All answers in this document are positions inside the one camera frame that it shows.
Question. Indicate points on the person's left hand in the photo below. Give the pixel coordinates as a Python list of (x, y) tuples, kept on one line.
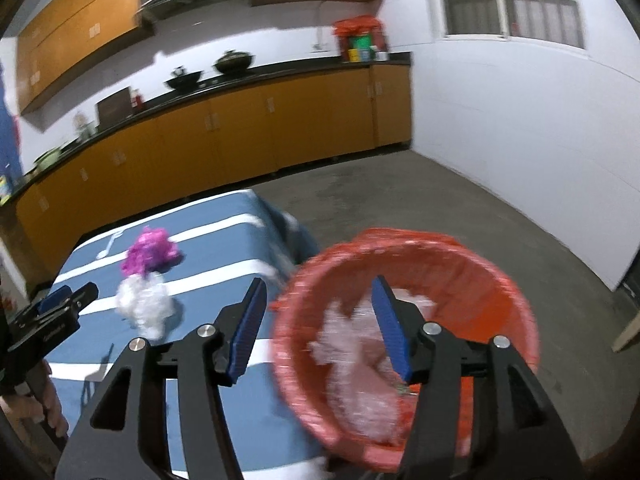
[(55, 400)]

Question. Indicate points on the wicker wastebasket with red liner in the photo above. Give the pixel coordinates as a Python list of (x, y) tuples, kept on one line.
[(465, 280)]

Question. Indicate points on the green basin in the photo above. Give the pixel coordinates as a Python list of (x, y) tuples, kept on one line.
[(47, 158)]

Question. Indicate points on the wooden lower kitchen cabinets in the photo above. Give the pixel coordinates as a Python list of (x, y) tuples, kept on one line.
[(250, 130)]

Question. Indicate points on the window with grille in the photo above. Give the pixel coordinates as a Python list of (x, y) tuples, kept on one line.
[(510, 0)]

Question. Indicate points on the purple hanging cloth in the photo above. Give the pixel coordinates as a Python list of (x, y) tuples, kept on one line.
[(7, 135)]

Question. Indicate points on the white cup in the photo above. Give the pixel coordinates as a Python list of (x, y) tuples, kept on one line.
[(381, 55)]

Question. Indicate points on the small clear bubble wrap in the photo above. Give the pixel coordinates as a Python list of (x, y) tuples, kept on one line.
[(145, 305)]

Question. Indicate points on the long wooden upper cabinet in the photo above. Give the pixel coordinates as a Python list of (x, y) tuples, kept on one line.
[(75, 25)]

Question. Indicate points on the wooden plank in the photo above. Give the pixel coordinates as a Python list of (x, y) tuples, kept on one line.
[(630, 330)]

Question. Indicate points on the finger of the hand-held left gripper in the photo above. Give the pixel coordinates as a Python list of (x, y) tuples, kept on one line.
[(55, 297), (85, 294)]

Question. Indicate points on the large clear bubble wrap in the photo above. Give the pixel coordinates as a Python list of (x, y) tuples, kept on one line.
[(360, 360)]

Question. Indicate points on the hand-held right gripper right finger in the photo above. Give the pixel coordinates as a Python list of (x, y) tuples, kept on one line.
[(392, 330)]

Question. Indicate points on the yellow green sponge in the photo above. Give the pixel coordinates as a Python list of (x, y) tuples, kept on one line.
[(5, 189)]

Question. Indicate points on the pink plastic bag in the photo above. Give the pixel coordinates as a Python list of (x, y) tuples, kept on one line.
[(150, 250)]

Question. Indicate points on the black wok with lid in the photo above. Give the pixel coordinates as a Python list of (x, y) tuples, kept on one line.
[(234, 64)]

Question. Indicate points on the green container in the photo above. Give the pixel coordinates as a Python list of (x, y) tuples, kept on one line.
[(361, 49)]

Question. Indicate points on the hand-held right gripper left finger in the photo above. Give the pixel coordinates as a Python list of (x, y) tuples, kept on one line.
[(245, 330)]

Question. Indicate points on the white plastic bag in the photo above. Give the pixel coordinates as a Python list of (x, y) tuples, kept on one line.
[(84, 125)]

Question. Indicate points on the red bag of containers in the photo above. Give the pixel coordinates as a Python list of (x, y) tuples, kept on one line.
[(360, 26)]

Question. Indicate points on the red bottle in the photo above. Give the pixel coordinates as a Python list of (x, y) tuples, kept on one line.
[(136, 100)]

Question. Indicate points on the black kitchen countertop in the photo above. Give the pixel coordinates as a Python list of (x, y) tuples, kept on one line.
[(280, 67)]

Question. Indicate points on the dark wooden cutting board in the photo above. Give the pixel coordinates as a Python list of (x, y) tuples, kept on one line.
[(115, 107)]

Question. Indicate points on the blue striped table cover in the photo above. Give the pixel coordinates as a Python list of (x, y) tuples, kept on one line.
[(215, 255)]

